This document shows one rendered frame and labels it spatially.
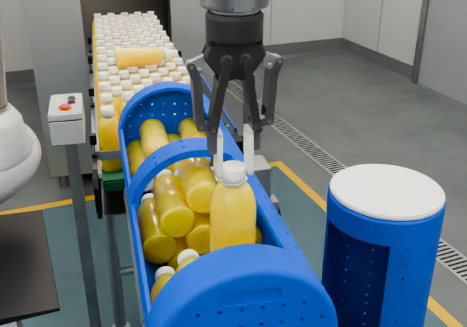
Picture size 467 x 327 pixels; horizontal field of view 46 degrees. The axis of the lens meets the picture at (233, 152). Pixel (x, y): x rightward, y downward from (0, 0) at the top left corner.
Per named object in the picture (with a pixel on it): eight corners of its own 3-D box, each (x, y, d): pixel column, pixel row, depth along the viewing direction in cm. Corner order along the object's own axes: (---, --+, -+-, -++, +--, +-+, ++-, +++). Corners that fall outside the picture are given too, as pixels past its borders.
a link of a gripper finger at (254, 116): (233, 51, 75) (242, 48, 75) (248, 123, 80) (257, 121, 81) (240, 58, 72) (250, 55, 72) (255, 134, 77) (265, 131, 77)
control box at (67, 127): (51, 146, 169) (46, 114, 165) (54, 123, 187) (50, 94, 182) (85, 143, 171) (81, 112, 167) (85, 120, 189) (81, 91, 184)
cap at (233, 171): (249, 182, 80) (249, 171, 79) (223, 185, 79) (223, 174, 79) (242, 170, 84) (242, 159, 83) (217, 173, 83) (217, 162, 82)
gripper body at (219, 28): (207, 16, 67) (208, 89, 71) (274, 13, 68) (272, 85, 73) (196, 4, 73) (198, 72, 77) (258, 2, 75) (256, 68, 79)
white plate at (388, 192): (356, 155, 155) (355, 158, 155) (310, 195, 134) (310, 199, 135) (458, 180, 141) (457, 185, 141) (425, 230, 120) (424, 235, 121)
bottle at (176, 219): (188, 241, 111) (174, 196, 127) (201, 212, 109) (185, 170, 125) (155, 233, 108) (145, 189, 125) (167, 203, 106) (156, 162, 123)
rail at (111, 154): (100, 160, 171) (99, 152, 170) (100, 160, 172) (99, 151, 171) (226, 148, 180) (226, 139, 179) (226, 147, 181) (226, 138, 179)
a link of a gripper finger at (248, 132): (243, 123, 80) (248, 123, 80) (243, 166, 83) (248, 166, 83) (249, 131, 77) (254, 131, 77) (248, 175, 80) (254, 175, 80)
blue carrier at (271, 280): (151, 436, 83) (149, 282, 72) (119, 175, 160) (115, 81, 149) (327, 405, 90) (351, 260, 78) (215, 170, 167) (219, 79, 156)
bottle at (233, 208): (259, 288, 87) (263, 185, 79) (215, 294, 86) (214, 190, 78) (248, 261, 93) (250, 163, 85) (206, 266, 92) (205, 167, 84)
